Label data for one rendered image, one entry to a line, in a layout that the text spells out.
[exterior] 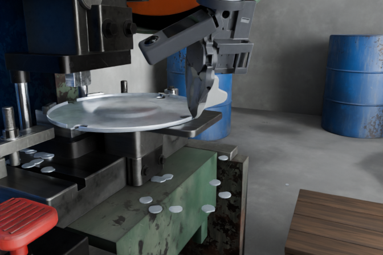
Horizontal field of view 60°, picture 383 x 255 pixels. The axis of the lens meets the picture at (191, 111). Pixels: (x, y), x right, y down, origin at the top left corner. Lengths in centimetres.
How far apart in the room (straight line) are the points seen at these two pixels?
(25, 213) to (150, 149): 33
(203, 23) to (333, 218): 86
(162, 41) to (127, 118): 17
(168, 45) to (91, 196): 28
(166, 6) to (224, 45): 49
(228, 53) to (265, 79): 345
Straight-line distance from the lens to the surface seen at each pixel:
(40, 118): 72
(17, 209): 39
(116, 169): 62
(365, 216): 125
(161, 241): 64
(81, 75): 71
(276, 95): 396
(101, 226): 55
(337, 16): 382
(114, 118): 60
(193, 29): 49
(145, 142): 63
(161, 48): 49
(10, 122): 63
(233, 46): 51
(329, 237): 110
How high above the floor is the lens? 94
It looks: 14 degrees down
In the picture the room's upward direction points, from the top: straight up
